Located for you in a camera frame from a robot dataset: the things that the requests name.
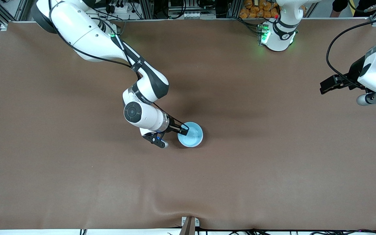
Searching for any blue bowl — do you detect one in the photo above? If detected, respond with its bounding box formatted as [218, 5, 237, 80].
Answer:
[178, 122, 204, 148]

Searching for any brown table mat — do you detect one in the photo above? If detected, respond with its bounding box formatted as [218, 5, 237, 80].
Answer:
[0, 18, 376, 231]

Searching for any person in black clothing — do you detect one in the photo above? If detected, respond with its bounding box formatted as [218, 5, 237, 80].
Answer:
[331, 0, 376, 18]

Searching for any orange objects pile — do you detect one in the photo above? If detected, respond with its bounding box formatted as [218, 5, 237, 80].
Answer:
[239, 0, 280, 19]

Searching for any grey metal equipment box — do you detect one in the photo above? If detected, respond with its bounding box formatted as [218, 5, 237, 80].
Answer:
[168, 0, 218, 13]

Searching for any white power strip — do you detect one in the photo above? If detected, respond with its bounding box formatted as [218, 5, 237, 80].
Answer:
[105, 0, 133, 13]

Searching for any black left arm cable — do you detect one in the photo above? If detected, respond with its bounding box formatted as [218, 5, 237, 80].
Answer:
[326, 0, 376, 86]

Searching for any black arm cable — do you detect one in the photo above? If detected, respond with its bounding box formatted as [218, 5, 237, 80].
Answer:
[46, 0, 190, 130]
[326, 0, 376, 86]

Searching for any metal clamp bracket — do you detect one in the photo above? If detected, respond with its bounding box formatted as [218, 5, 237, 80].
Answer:
[180, 216, 200, 235]

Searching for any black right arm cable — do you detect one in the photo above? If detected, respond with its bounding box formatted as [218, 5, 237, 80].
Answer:
[46, 0, 190, 130]

